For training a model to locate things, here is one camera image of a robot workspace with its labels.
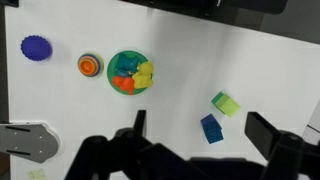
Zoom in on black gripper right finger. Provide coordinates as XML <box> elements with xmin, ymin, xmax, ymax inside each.
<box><xmin>244</xmin><ymin>112</ymin><xmax>281</xmax><ymax>160</ymax></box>

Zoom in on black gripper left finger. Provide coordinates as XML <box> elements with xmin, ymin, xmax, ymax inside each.
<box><xmin>133</xmin><ymin>110</ymin><xmax>146</xmax><ymax>137</ymax></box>

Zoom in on yellow toy animal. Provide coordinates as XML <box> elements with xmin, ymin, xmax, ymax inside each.
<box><xmin>132</xmin><ymin>61</ymin><xmax>154</xmax><ymax>89</ymax></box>

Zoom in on orange toy animal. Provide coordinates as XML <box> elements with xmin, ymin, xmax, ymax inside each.
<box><xmin>112</xmin><ymin>76</ymin><xmax>134</xmax><ymax>95</ymax></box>

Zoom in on blue toy animal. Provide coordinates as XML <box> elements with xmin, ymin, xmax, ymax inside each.
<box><xmin>115</xmin><ymin>53</ymin><xmax>139</xmax><ymax>77</ymax></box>

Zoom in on green bowl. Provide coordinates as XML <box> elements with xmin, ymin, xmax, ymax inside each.
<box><xmin>107</xmin><ymin>50</ymin><xmax>147</xmax><ymax>95</ymax></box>

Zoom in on rainbow stacking cup toy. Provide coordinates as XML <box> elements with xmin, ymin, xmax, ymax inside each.
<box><xmin>77</xmin><ymin>53</ymin><xmax>104</xmax><ymax>77</ymax></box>

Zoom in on green stacked blocks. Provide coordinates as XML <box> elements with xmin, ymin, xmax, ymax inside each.
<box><xmin>211</xmin><ymin>92</ymin><xmax>241</xmax><ymax>118</ymax></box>

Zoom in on blue stacked blocks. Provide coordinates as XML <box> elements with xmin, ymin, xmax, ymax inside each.
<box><xmin>201</xmin><ymin>114</ymin><xmax>223</xmax><ymax>144</ymax></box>

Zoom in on grey metal mounting plate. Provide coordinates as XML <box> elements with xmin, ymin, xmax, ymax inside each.
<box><xmin>0</xmin><ymin>122</ymin><xmax>60</xmax><ymax>163</ymax></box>

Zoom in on purple ridged ball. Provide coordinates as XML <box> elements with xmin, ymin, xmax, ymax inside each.
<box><xmin>20</xmin><ymin>35</ymin><xmax>53</xmax><ymax>61</ymax></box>

